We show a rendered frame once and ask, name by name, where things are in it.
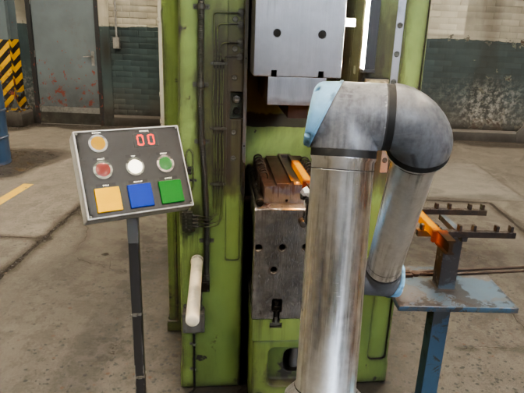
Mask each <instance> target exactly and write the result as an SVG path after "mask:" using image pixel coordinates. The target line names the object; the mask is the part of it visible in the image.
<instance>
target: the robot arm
mask: <svg viewBox="0 0 524 393"><path fill-rule="evenodd" d="M303 144H304V145H305V146H307V147H311V152H310V156H311V159H312V161H311V173H310V189H309V188H308V187H307V186H306V187H304V188H303V189H301V191H300V196H299V197H300V199H301V200H304V201H303V204H304V207H305V208H306V213H305V211H303V220H304V221H305V224H306V225H307V228H306V249H305V260H304V272H303V293H302V304H301V315H300V326H299V348H298V359H297V370H296V380H295V381H294V382H292V383H291V384H290V385H289V386H288V387H287V388H286V389H285V393H360V392H359V391H358V389H357V388H356V382H357V372H358V362H359V344H360V334H361V324H362V315H363V296H364V295H369V296H385V297H387V298H391V297H399V296H400V295H401V294H402V292H403V288H404V286H405V267H404V265H403V264H404V261H405V257H406V255H407V253H408V250H409V246H410V243H411V241H412V237H413V235H414V232H415V230H416V226H417V223H418V220H419V218H420V215H421V212H422V209H423V205H424V203H425V200H426V198H427V194H428V192H429V189H430V185H431V183H432V180H433V177H434V174H435V172H437V171H439V170H441V169H442V168H443V167H444V166H445V165H446V164H447V163H448V160H449V158H450V155H451V152H452V148H453V133H452V129H451V125H450V123H449V121H448V119H447V117H446V115H445V113H444V112H443V111H442V110H441V108H440V107H439V106H438V105H437V103H436V102H435V101H434V100H432V99H431V98H430V97H429V96H427V95H426V94H425V93H423V92H422V91H420V90H417V89H416V88H415V87H411V86H408V85H405V84H401V83H394V84H391V83H363V82H346V81H344V80H340V81H323V82H320V83H318V84H317V85H316V86H315V88H314V90H313V95H312V98H311V102H310V109H309V112H308V116H307V120H306V128H305V134H304V139H303ZM378 150H385V151H386V153H387V156H388V158H389V159H390V161H391V163H390V166H389V169H388V176H387V179H386V183H385V187H384V192H383V196H382V200H381V205H380V210H379V213H378V216H377V223H376V226H375V229H374V236H373V239H372V243H371V247H370V252H369V256H368V258H367V248H368V238H369V228H370V209H371V200H372V190H373V180H374V163H375V162H376V160H377V151H378ZM366 258H367V259H366Z"/></svg>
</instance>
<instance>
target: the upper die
mask: <svg viewBox="0 0 524 393"><path fill-rule="evenodd" d="M323 81H326V78H322V77H320V76H318V78H309V77H280V76H275V75H274V74H273V73H272V74H271V76H258V81H257V90H258V92H259V93H260V95H261V97H262V98H263V99H264V101H265V102H266V104H267V105H301V106H310V102H311V98H312V95H313V90H314V88H315V86H316V85H317V84H318V83H320V82H323Z"/></svg>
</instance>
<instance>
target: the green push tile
mask: <svg viewBox="0 0 524 393"><path fill-rule="evenodd" d="M158 188H159V192H160V196H161V203H162V204H173V203H178V202H183V201H185V200H184V196H183V191H182V184H181V180H180V179H173V180H167V181H160V182H158Z"/></svg>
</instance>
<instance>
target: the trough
mask: <svg viewBox="0 0 524 393"><path fill-rule="evenodd" d="M281 157H282V159H283V161H284V163H285V165H286V167H287V169H288V170H289V173H290V175H291V177H292V179H293V181H294V185H302V183H301V182H300V180H299V178H298V176H297V175H296V173H295V172H294V170H293V168H292V166H291V163H292V160H291V159H290V157H289V156H288V155H286V154H281ZM295 182H299V183H295Z"/></svg>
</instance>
